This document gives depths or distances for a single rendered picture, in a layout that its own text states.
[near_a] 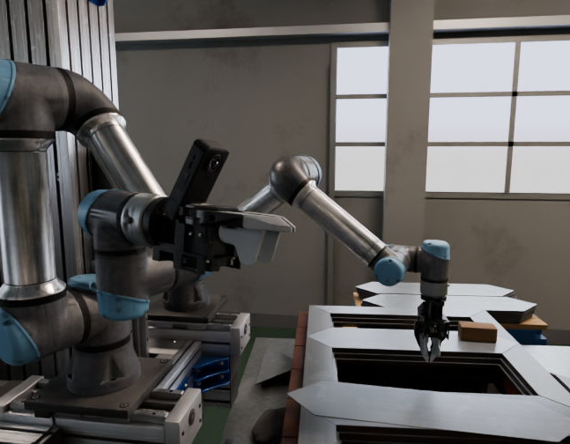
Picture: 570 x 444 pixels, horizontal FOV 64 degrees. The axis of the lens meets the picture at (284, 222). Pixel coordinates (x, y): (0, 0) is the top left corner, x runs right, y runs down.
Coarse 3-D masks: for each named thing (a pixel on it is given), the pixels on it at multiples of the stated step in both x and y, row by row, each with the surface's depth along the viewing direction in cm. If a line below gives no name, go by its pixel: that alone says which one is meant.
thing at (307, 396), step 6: (312, 384) 132; (318, 384) 132; (300, 390) 128; (306, 390) 128; (312, 390) 128; (318, 390) 128; (300, 396) 125; (306, 396) 125; (312, 396) 125; (318, 396) 125; (300, 402) 122; (306, 402) 122; (312, 402) 122; (306, 408) 119; (312, 408) 119
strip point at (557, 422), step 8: (544, 408) 120; (544, 416) 116; (552, 416) 116; (560, 416) 116; (552, 424) 113; (560, 424) 113; (568, 424) 113; (552, 432) 110; (560, 432) 110; (568, 432) 110; (560, 440) 106
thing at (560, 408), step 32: (352, 320) 188; (384, 320) 187; (416, 320) 186; (448, 320) 186; (352, 352) 156; (384, 352) 155; (416, 352) 154; (448, 352) 153; (480, 352) 153; (512, 384) 140
